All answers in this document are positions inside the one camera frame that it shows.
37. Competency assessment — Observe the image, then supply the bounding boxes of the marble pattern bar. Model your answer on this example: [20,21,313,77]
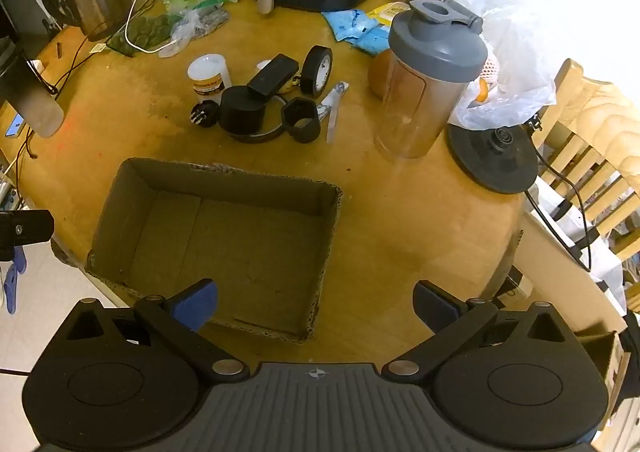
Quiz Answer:
[317,81,349,143]

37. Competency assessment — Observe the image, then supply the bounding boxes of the black tape roll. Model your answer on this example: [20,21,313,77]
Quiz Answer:
[299,45,333,98]

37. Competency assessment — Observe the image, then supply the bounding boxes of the open cardboard box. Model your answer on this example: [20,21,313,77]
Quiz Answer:
[87,157,342,342]

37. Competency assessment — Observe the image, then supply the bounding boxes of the black kettle base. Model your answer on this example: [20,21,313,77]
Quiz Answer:
[445,124,538,194]

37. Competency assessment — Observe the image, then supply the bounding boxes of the black gradient tumbler bottle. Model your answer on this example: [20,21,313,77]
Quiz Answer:
[1,0,64,138]

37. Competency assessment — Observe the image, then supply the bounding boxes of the black round plug adapter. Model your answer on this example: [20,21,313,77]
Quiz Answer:
[190,100,219,128]

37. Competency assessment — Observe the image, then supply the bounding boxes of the black cylinder cup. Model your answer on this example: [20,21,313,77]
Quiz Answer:
[219,86,266,135]

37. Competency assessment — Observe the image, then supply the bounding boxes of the bag of green discs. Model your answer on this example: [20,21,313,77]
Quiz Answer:
[106,14,180,57]

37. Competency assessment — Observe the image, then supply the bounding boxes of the wooden chair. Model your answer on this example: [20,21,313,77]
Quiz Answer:
[533,59,639,272]

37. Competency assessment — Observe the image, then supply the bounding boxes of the grey lid shaker bottle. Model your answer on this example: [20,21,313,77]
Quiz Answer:
[375,0,488,159]

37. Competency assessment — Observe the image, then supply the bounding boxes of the black hexagonal holder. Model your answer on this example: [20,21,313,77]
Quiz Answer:
[281,97,321,143]

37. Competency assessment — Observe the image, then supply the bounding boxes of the brown round fruit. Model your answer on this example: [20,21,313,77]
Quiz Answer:
[368,49,393,99]

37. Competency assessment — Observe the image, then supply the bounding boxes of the clear plastic bag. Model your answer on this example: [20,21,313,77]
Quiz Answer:
[158,6,231,58]

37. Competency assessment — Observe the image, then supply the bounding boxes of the black rectangular box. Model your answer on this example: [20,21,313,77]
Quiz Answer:
[246,54,301,102]

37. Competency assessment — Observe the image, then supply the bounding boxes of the light blue wipes pack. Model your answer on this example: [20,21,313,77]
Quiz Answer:
[321,9,378,42]

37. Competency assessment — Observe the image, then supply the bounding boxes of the yellow wipes pack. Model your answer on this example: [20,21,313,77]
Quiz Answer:
[368,2,410,27]

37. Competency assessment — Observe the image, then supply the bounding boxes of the kettle base power cord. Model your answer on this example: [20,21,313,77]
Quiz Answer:
[522,114,592,274]

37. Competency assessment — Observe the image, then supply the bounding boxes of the black cable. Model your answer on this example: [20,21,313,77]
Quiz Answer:
[19,0,151,159]

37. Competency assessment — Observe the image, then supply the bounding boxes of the black ring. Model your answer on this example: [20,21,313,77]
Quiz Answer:
[229,96,288,145]

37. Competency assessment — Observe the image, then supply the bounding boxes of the white charging cable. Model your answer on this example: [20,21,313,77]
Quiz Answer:
[122,0,179,55]

